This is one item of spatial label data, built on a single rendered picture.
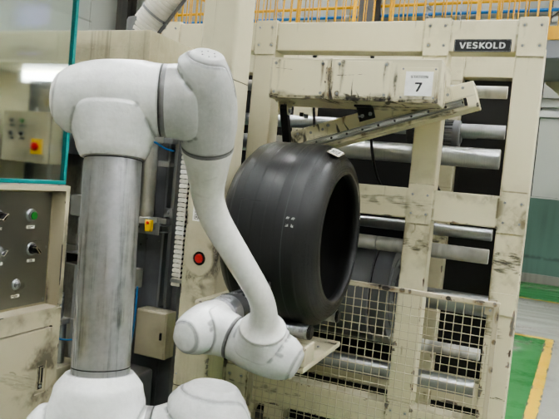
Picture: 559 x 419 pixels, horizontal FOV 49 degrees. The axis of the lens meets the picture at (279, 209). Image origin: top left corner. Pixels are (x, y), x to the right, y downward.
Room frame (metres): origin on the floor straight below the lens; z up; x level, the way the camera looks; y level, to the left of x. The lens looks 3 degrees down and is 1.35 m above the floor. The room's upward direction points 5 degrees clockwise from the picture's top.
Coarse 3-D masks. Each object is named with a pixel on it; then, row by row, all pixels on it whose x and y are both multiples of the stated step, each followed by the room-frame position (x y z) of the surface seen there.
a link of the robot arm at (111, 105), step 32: (96, 64) 1.06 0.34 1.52; (128, 64) 1.06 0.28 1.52; (160, 64) 1.09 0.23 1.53; (64, 96) 1.04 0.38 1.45; (96, 96) 1.04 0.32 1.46; (128, 96) 1.04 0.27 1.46; (64, 128) 1.07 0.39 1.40; (96, 128) 1.03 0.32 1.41; (128, 128) 1.04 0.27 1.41; (96, 160) 1.04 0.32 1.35; (128, 160) 1.06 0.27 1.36; (96, 192) 1.04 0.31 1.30; (128, 192) 1.05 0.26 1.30; (96, 224) 1.03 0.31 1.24; (128, 224) 1.05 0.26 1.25; (96, 256) 1.02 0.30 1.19; (128, 256) 1.05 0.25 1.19; (96, 288) 1.02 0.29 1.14; (128, 288) 1.04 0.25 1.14; (96, 320) 1.01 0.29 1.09; (128, 320) 1.04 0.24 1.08; (96, 352) 1.00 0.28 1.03; (128, 352) 1.04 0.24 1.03; (64, 384) 0.99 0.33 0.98; (96, 384) 0.98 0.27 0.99; (128, 384) 1.01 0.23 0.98; (32, 416) 1.00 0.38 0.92; (64, 416) 0.97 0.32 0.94; (96, 416) 0.97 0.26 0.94; (128, 416) 0.99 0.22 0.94
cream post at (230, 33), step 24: (216, 0) 2.02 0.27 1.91; (240, 0) 2.00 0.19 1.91; (216, 24) 2.02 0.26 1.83; (240, 24) 2.02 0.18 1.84; (216, 48) 2.02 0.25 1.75; (240, 48) 2.03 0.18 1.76; (240, 72) 2.05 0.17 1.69; (240, 96) 2.06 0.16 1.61; (240, 120) 2.08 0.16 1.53; (240, 144) 2.09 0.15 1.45; (192, 216) 2.03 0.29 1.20; (192, 240) 2.03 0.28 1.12; (192, 264) 2.03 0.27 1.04; (216, 264) 2.00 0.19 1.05; (192, 288) 2.02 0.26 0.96; (216, 288) 2.01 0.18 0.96; (192, 360) 2.01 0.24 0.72; (216, 360) 2.06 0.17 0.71
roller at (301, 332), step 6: (288, 324) 1.81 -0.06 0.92; (294, 324) 1.81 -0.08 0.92; (300, 324) 1.81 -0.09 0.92; (306, 324) 1.81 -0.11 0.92; (288, 330) 1.81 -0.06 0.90; (294, 330) 1.80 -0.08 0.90; (300, 330) 1.79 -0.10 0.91; (306, 330) 1.79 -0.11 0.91; (312, 330) 1.80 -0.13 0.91; (294, 336) 1.80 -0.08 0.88; (300, 336) 1.79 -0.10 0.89; (306, 336) 1.79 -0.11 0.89; (312, 336) 1.81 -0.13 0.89
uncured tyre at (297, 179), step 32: (256, 160) 1.83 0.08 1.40; (288, 160) 1.80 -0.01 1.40; (320, 160) 1.80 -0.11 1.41; (256, 192) 1.75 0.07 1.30; (288, 192) 1.72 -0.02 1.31; (320, 192) 1.73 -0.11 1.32; (352, 192) 2.06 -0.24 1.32; (256, 224) 1.72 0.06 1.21; (320, 224) 1.73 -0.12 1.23; (352, 224) 2.11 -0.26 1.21; (256, 256) 1.72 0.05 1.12; (288, 256) 1.68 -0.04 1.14; (320, 256) 2.21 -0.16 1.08; (352, 256) 2.10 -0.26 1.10; (288, 288) 1.71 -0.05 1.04; (320, 288) 1.78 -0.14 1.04; (288, 320) 1.84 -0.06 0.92; (320, 320) 1.88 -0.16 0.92
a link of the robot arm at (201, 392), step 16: (192, 384) 1.03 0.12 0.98; (208, 384) 1.05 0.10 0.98; (224, 384) 1.06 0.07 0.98; (176, 400) 1.01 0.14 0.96; (192, 400) 1.00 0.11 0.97; (208, 400) 1.00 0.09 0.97; (224, 400) 1.00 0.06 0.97; (240, 400) 1.03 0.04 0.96; (160, 416) 1.01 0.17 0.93; (176, 416) 0.99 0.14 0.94; (192, 416) 0.98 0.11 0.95; (208, 416) 0.98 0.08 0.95; (224, 416) 0.99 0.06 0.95; (240, 416) 1.01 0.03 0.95
